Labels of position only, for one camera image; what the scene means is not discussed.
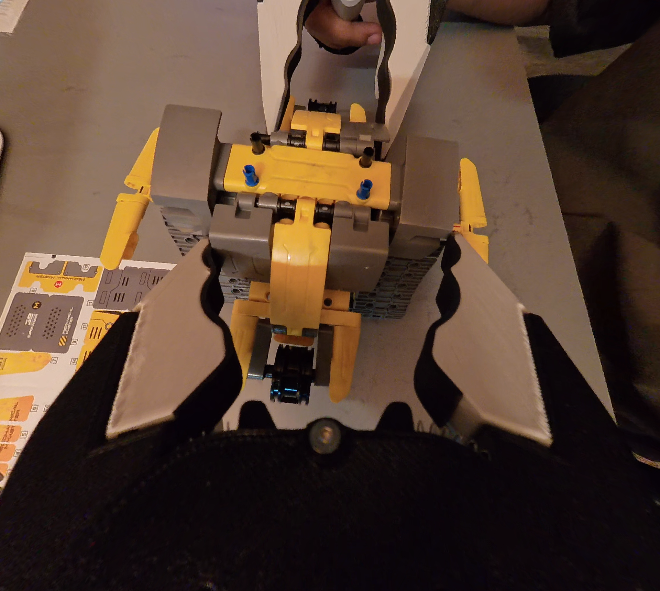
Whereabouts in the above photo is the person's right hand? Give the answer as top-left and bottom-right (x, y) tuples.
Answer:
(304, 0), (383, 56)

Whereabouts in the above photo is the small grey curved panel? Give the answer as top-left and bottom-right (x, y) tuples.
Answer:
(338, 123), (390, 156)

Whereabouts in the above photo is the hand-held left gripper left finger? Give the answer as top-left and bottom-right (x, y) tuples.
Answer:
(104, 239), (244, 441)

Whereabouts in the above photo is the yellow grey sticker sheet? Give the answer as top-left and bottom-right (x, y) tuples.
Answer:
(0, 252), (178, 489)

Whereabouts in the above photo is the yellow black toy tracked vehicle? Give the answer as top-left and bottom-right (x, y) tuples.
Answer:
(100, 97), (490, 403)

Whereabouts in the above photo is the person's brown clothing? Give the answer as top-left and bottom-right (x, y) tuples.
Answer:
(516, 0), (660, 470)

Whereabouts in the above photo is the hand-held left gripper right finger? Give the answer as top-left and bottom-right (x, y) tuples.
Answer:
(414, 233), (553, 448)

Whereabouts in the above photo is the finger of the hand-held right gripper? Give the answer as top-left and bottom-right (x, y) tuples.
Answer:
(256, 0), (331, 135)
(374, 0), (435, 161)

